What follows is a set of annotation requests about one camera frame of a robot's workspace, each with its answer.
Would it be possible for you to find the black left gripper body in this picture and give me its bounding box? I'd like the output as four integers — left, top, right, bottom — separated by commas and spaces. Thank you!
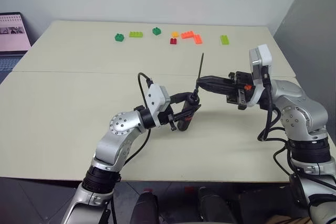
159, 102, 176, 132

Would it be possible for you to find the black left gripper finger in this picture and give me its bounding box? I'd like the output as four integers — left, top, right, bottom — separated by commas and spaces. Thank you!
169, 91, 195, 104
169, 109, 196, 123

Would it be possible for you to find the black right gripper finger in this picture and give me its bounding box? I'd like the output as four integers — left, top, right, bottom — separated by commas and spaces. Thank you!
197, 84, 235, 97
197, 76, 236, 87

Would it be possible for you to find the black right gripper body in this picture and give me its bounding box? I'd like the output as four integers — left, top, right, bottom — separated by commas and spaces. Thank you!
226, 71, 257, 111

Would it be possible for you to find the red-handled screwdriver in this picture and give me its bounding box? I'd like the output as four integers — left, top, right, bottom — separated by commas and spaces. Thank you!
176, 91, 203, 133

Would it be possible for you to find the thin metal screwdriver bit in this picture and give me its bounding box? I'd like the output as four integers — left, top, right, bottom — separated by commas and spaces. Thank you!
194, 52, 205, 96

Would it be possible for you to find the tan cardboard piece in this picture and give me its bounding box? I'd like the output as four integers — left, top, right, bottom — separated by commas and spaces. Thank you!
261, 214, 312, 224

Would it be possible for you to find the open laptop pink screen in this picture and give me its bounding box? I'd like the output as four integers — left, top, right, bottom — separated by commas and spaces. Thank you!
0, 12, 32, 72

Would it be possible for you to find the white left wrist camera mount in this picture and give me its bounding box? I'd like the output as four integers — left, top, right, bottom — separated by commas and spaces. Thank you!
146, 83, 172, 128

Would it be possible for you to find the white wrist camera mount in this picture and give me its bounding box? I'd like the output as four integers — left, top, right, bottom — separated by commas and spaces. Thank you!
245, 44, 273, 108
146, 83, 172, 128

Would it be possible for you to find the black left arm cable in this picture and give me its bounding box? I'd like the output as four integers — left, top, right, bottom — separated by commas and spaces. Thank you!
110, 72, 154, 224

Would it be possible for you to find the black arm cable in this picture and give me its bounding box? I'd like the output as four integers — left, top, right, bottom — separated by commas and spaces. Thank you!
257, 65, 299, 176
110, 72, 154, 224

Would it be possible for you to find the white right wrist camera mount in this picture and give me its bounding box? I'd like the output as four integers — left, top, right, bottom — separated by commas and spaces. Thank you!
245, 44, 273, 108

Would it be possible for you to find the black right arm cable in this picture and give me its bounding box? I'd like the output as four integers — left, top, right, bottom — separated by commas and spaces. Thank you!
257, 65, 299, 176

